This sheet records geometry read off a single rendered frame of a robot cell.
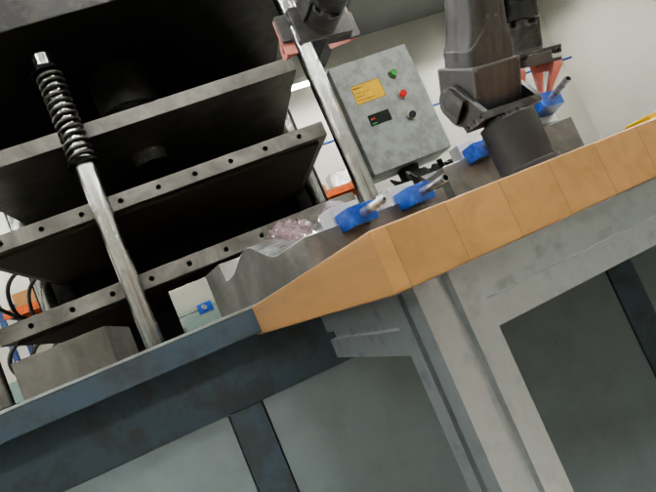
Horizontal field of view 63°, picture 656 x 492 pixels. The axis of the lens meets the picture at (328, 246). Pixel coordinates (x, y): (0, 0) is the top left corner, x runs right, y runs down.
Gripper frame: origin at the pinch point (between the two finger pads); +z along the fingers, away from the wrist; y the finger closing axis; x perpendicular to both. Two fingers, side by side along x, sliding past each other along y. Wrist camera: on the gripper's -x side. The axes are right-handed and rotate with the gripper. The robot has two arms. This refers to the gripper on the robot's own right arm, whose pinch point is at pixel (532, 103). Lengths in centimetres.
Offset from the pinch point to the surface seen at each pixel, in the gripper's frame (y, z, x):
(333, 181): -119, 92, -631
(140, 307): 86, 33, -64
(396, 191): 33.8, 6.3, 12.7
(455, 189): 22.3, 9.5, 8.5
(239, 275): 59, 17, -7
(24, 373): 96, 21, -2
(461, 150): 18.6, 4.0, 5.6
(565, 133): -0.6, 5.6, 7.2
